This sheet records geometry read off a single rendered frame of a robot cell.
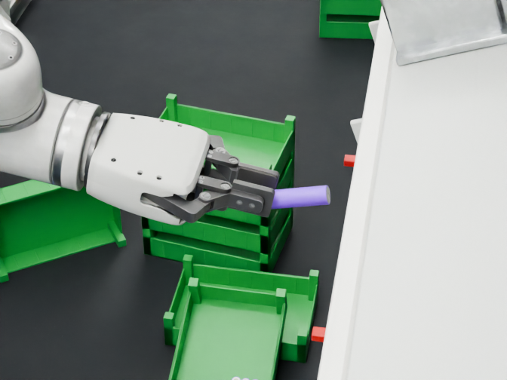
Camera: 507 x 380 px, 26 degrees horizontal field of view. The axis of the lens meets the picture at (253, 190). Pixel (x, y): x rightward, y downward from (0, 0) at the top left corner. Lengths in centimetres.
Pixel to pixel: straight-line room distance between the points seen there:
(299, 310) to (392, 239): 217
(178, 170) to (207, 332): 129
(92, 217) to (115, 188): 159
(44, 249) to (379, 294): 238
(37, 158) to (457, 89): 77
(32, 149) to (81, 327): 141
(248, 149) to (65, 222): 47
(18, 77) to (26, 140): 8
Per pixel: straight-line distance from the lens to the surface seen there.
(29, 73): 98
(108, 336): 238
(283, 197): 103
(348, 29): 332
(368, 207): 25
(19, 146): 103
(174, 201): 100
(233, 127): 249
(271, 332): 227
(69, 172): 102
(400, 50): 30
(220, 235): 243
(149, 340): 236
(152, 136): 104
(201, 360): 225
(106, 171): 101
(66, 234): 260
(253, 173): 104
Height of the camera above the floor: 171
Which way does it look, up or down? 39 degrees down
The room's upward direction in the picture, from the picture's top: straight up
